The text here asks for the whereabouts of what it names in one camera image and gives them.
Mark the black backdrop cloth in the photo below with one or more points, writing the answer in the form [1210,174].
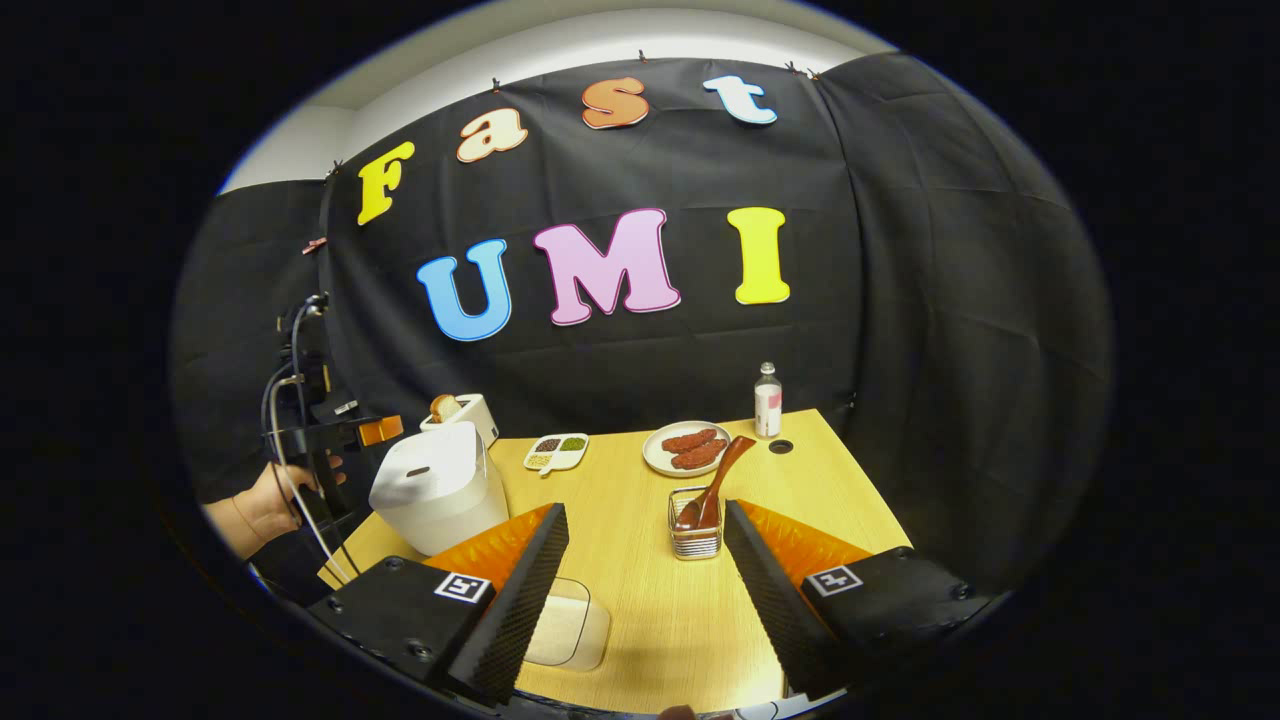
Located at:
[900,300]

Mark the white round plate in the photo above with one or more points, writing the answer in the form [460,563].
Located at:
[655,462]

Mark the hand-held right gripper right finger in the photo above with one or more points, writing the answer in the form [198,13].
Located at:
[775,600]

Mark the copper metal clip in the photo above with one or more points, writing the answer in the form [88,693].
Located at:
[315,245]

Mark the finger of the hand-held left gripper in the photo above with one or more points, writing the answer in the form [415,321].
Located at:
[380,431]

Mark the red meat piece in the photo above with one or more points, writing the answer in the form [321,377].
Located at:
[700,456]
[688,440]

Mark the white divided bean dish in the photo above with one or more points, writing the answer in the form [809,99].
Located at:
[570,445]

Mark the small clear bottle pink label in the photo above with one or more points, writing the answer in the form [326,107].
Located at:
[768,405]

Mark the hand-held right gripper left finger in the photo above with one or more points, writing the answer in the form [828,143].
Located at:
[520,600]

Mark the brown wooden spoon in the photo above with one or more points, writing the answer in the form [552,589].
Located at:
[725,470]

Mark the bread slice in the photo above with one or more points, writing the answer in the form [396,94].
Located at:
[445,407]

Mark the white rice cooker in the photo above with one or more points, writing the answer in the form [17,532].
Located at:
[440,500]

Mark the plastic container of rice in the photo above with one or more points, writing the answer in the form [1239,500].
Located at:
[570,630]

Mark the white toaster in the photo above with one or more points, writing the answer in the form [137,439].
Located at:
[478,415]

